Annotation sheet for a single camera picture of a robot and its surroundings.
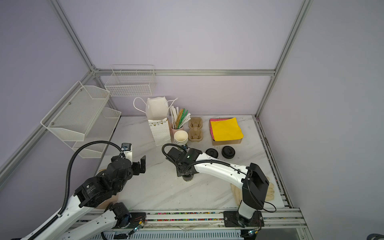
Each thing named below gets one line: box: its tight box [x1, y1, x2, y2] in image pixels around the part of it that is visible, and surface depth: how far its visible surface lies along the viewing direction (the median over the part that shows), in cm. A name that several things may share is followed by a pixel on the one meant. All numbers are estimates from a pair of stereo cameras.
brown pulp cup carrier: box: [188, 116, 203, 142], surface depth 107 cm
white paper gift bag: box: [133, 96, 179, 147], surface depth 96 cm
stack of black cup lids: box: [221, 145, 236, 159], surface depth 100 cm
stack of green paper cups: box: [174, 130, 189, 146], surface depth 94 cm
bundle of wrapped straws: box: [169, 105, 191, 129], surface depth 102 cm
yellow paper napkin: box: [210, 117, 244, 142], surface depth 110 cm
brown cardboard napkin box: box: [209, 118, 243, 146], surface depth 106 cm
